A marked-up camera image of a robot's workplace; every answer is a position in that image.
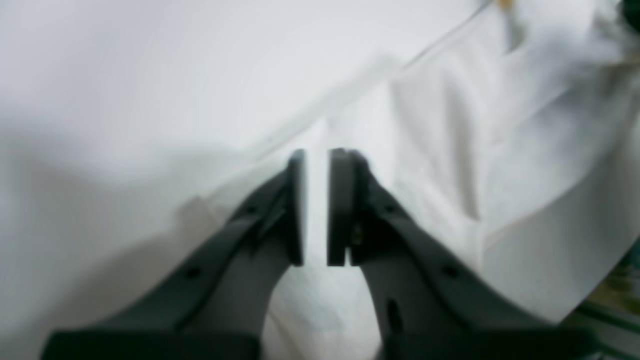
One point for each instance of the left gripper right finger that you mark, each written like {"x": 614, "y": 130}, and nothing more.
{"x": 428, "y": 304}

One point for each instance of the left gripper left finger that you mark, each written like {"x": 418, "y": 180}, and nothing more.
{"x": 213, "y": 305}

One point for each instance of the white T-shirt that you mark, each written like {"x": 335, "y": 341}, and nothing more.
{"x": 131, "y": 130}

